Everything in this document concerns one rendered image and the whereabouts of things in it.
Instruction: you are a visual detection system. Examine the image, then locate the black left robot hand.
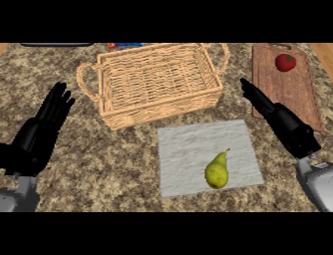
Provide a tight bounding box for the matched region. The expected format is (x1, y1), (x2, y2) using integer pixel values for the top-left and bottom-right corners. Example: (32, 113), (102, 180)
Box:
(0, 82), (77, 177)

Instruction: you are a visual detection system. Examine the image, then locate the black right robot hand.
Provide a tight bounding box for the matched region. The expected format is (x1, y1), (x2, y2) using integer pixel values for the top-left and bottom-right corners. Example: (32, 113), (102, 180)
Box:
(238, 78), (322, 159)

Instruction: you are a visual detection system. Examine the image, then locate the yellow-green pear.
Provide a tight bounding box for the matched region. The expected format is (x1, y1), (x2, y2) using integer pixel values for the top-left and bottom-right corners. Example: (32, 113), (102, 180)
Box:
(202, 147), (232, 190)

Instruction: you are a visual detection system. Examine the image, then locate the tan wicker basket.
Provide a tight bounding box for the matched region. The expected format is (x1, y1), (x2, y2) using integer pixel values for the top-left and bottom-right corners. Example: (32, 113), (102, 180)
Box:
(75, 42), (230, 131)

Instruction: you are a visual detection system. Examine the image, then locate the brown wooden cutting board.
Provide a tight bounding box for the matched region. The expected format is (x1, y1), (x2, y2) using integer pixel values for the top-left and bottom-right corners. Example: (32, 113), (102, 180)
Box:
(250, 43), (324, 131)

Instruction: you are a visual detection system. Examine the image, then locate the dark grey flat object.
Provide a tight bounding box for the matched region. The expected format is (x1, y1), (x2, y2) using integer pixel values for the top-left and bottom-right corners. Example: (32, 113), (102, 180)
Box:
(19, 42), (96, 48)

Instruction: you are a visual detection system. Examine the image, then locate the blue and red object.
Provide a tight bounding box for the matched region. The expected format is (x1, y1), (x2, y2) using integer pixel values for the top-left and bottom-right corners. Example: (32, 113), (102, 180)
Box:
(106, 42), (145, 51)

